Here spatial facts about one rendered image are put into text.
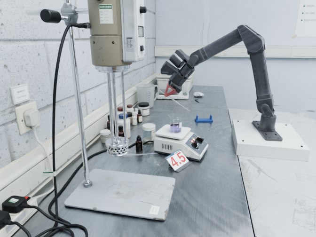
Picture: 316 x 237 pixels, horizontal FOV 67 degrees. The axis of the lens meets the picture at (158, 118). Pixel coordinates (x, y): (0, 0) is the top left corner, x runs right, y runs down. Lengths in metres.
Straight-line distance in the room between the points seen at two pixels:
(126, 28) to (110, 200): 0.47
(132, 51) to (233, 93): 1.98
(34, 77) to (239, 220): 0.74
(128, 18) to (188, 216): 0.52
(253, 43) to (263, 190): 0.55
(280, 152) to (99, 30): 0.80
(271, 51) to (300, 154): 1.49
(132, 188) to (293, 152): 0.64
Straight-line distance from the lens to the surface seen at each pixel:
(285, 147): 1.06
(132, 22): 0.59
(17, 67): 0.82
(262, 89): 1.10
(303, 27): 2.54
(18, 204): 0.73
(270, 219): 0.75
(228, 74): 2.46
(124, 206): 0.72
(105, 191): 0.79
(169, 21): 2.47
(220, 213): 0.73
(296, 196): 0.87
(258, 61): 1.08
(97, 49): 0.61
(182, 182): 0.83
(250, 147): 1.03
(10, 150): 0.83
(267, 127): 1.14
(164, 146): 0.97
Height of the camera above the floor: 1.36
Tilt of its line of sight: 19 degrees down
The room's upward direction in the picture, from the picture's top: straight up
